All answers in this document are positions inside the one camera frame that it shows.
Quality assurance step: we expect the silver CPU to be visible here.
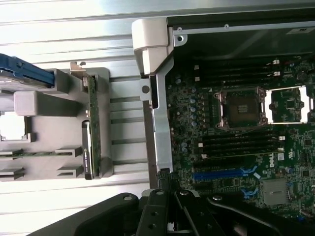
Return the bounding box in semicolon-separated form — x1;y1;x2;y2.
0;115;27;141

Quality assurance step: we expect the grey chipset heatsink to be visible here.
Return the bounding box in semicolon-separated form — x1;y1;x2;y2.
261;178;289;207

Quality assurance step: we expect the green motherboard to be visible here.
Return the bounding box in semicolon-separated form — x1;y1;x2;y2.
166;58;315;223

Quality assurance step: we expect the blue expansion slot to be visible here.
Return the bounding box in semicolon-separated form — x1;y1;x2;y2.
193;169;259;182

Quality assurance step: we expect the metal socket cover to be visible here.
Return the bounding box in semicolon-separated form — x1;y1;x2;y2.
264;85;315;125

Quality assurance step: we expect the green RAM stick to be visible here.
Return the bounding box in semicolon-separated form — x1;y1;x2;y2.
0;151;60;158

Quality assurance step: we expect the open PC case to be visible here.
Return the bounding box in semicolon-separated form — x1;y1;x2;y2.
131;15;315;236

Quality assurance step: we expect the CPU socket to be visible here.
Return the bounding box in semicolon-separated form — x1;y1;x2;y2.
212;86;268;130

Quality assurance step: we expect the grey parts rack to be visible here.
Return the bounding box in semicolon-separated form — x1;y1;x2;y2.
0;67;114;183

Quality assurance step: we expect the hard disk with blue carrier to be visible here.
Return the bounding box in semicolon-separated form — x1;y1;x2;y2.
0;53;57;90

